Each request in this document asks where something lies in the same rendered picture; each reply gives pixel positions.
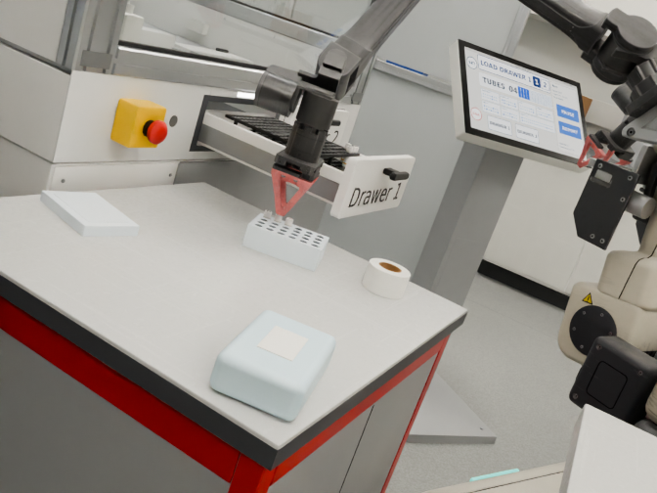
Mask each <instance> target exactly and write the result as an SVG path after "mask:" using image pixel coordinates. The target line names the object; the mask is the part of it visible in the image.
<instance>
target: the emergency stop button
mask: <svg viewBox="0 0 657 493"><path fill-rule="evenodd" d="M167 132H168V130H167V125H166V123H165V122H164V121H161V120H156V121H154V122H153V123H152V124H151V125H150V126H149V128H148V132H147V137H148V140H149V141H150V142H151V143H152V144H155V145H157V144H160V143H161V142H163V141H164V140H165V138H166V136H167Z"/></svg>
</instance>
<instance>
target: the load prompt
mask: <svg viewBox="0 0 657 493"><path fill-rule="evenodd" d="M477 59H478V68H479V69H482V70H485V71H488V72H490V73H492V74H495V75H498V76H501V77H504V78H507V79H510V80H513V81H516V82H518V83H521V84H524V85H527V86H530V87H533V88H536V89H539V90H542V91H544V92H547V93H550V87H549V79H547V78H544V77H541V76H538V75H536V74H534V73H531V72H528V71H525V70H522V69H520V68H517V67H512V66H509V65H507V64H504V63H501V62H498V61H496V60H493V59H490V58H487V57H484V56H482V55H479V54H477Z"/></svg>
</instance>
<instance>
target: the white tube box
mask: <svg viewBox="0 0 657 493"><path fill-rule="evenodd" d="M263 216H264V214H263V213H260V214H258V215H257V216H256V217H255V218H254V219H253V220H252V221H251V222H250V223H248V225H247V228H246V232H245V235H244V238H243V242H242V246H244V247H248V248H251V249H254V250H257V251H259V252H262V253H265V254H268V255H270V256H273V257H276V258H278V259H280V260H283V261H286V262H289V263H291V264H294V265H297V266H300V267H302V268H305V269H308V270H311V271H314V272H315V271H316V269H317V267H318V265H319V263H320V262H321V260H322V258H323V256H324V253H325V250H326V247H327V244H328V241H329V238H328V237H326V236H324V235H321V234H318V233H315V232H312V231H310V230H307V229H304V228H301V227H299V226H296V225H293V224H292V225H291V227H288V226H286V225H285V221H283V220H282V222H281V223H278V222H275V221H274V219H275V218H274V217H272V216H271V218H270V219H267V218H264V217H263Z"/></svg>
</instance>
